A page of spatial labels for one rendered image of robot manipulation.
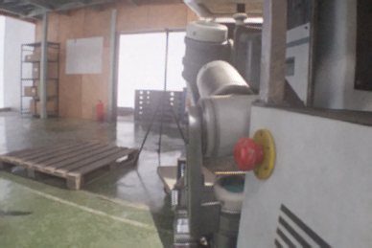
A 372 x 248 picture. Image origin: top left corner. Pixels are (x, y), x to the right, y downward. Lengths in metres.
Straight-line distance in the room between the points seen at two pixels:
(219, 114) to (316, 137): 0.18
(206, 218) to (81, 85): 6.36
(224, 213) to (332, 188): 0.29
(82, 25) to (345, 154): 6.86
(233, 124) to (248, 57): 0.36
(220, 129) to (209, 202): 0.15
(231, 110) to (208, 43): 0.36
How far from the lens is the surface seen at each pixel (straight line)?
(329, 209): 0.22
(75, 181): 2.12
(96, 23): 6.68
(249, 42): 0.70
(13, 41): 9.18
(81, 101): 6.73
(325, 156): 0.21
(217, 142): 0.37
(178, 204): 0.62
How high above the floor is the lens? 0.82
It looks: 8 degrees down
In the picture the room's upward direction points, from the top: 3 degrees clockwise
